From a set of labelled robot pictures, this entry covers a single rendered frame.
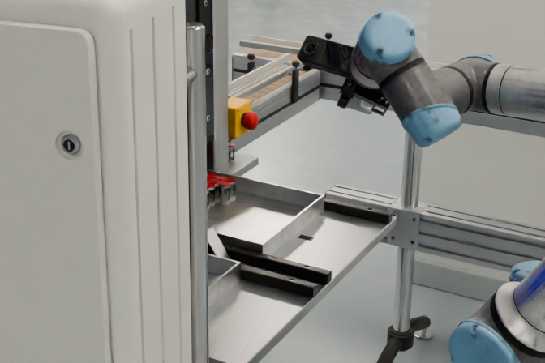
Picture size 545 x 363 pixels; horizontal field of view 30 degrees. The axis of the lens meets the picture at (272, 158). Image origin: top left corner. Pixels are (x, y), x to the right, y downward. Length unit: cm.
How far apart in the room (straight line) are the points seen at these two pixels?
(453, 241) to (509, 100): 144
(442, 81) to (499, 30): 184
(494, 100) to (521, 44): 179
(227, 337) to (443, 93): 52
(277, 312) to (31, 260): 82
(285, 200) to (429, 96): 74
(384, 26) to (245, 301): 56
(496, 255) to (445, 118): 147
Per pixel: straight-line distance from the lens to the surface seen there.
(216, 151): 216
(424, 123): 142
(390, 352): 305
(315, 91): 282
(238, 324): 167
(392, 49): 141
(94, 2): 84
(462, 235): 287
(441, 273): 362
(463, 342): 147
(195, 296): 115
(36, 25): 86
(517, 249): 284
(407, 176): 288
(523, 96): 148
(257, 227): 199
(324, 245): 193
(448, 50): 336
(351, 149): 488
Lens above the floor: 173
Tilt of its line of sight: 21 degrees down
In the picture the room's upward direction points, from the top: 1 degrees clockwise
